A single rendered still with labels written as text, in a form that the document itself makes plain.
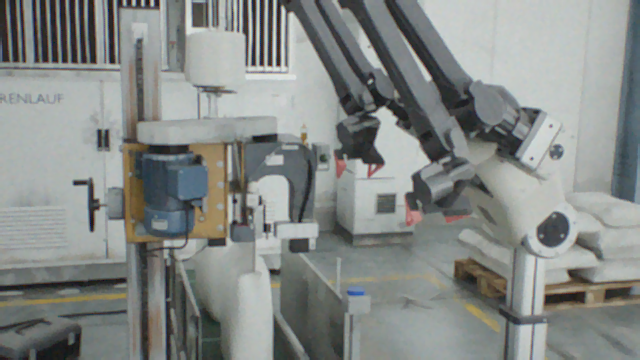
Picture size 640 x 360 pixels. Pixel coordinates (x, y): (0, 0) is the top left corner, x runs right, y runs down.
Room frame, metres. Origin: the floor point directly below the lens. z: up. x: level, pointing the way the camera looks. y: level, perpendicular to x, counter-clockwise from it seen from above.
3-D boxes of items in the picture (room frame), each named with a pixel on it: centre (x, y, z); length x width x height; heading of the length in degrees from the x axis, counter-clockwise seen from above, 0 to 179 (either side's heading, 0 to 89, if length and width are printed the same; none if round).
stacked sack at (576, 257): (4.79, -1.50, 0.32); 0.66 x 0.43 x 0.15; 108
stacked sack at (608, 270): (4.97, -2.09, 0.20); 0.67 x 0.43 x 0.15; 106
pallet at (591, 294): (5.08, -1.73, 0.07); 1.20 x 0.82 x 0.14; 108
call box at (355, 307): (2.37, -0.14, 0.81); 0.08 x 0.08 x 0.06; 16
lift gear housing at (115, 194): (2.35, 0.65, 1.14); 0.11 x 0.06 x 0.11; 16
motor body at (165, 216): (2.18, 0.44, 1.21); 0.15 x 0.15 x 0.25
